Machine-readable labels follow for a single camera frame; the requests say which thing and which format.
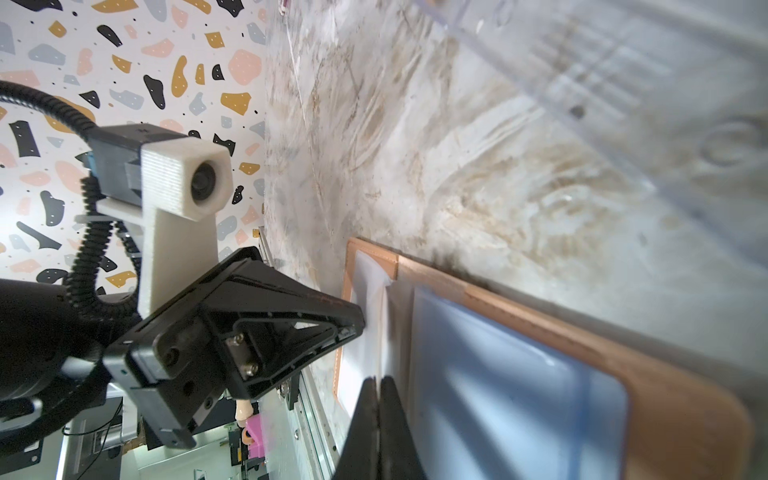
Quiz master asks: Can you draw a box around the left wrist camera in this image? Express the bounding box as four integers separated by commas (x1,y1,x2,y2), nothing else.
87,124,233,318

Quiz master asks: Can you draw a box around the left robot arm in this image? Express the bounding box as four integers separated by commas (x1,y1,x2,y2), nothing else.
1,247,365,456

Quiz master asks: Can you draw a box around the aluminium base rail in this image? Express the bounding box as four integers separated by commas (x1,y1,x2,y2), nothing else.
262,222,350,479

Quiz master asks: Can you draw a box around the clear acrylic card stand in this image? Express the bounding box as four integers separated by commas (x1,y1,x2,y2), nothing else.
422,1,767,265

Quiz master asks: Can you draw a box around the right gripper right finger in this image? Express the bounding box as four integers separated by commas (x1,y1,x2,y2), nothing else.
379,376,427,480

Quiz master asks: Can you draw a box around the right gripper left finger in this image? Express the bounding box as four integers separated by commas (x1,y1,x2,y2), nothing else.
333,377,379,480

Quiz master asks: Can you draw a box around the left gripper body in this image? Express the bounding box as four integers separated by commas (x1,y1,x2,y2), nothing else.
101,245,289,451

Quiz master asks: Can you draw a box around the pink leather card holder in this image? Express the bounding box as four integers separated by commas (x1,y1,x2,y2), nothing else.
333,239,754,479

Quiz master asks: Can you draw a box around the black corrugated cable conduit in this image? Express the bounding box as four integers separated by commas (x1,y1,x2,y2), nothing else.
0,79,145,322

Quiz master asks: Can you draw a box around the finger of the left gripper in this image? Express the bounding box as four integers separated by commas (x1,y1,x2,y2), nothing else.
201,247,365,342
203,317,360,401

